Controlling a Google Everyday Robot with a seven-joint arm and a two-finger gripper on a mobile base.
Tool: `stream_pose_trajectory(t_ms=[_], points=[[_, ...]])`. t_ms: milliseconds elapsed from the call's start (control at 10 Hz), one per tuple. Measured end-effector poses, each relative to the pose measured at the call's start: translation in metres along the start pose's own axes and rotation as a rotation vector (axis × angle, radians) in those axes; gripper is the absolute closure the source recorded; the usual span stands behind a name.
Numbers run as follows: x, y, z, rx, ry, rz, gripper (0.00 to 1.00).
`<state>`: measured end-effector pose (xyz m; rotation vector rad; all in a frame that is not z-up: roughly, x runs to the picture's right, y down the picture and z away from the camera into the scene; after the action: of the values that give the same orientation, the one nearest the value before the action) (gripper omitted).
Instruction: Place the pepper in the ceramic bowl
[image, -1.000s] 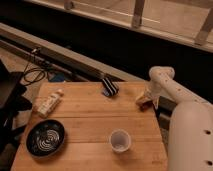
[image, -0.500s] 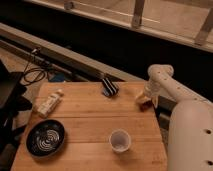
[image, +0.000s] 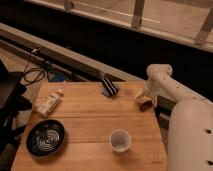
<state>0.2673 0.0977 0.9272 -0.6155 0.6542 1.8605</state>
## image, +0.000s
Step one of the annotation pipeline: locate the grey metal rail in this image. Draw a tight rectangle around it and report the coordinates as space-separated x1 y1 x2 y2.
0 23 142 81

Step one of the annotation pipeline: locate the blue object on floor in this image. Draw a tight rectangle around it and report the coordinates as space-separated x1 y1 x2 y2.
48 73 65 82

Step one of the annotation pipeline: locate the black patterned ceramic bowl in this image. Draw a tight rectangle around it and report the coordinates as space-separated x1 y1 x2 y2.
26 119 65 158

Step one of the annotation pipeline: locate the black cable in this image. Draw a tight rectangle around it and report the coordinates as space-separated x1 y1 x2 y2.
20 46 54 86

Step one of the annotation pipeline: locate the clear plastic cup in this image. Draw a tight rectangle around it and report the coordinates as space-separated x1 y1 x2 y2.
109 129 132 153

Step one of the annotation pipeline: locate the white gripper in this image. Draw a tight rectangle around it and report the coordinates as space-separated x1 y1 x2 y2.
135 80 159 101

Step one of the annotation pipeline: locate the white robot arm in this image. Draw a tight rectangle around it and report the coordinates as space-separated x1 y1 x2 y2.
135 64 213 171

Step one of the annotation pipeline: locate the white plastic bottle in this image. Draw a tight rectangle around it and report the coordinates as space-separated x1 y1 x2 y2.
37 89 63 118

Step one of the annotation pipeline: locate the black chair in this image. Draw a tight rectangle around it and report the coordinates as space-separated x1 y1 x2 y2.
0 59 32 154

